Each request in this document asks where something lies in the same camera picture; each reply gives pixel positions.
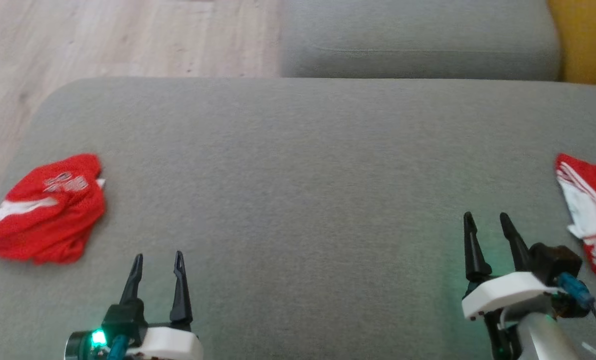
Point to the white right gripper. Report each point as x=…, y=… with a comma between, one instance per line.
x=503, y=295

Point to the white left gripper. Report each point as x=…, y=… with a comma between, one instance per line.
x=170, y=342

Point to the red garment with white trim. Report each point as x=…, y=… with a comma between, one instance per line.
x=53, y=225

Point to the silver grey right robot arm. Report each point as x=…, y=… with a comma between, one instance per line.
x=543, y=340

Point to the large grey sofa seat cushion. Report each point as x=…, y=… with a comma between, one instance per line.
x=303, y=200

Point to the wide yellow sofa backrest cushion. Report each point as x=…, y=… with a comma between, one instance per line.
x=588, y=35

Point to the small grey sofa seat cushion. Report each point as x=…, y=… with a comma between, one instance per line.
x=418, y=30

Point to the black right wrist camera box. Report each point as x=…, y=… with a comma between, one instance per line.
x=555, y=262

